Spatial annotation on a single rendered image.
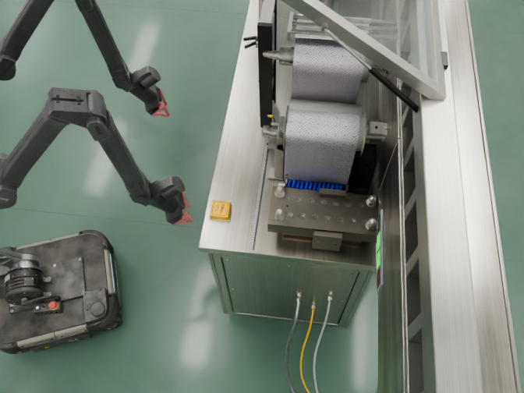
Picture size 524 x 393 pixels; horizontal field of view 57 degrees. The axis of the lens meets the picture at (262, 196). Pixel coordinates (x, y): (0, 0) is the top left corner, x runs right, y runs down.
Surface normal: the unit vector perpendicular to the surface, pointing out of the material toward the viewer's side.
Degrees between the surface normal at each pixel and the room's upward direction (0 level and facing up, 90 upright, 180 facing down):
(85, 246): 0
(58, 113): 90
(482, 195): 0
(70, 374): 0
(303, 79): 92
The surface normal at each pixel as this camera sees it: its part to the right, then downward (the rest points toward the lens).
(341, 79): -0.12, 0.87
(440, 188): -0.02, -0.51
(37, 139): 0.22, 0.81
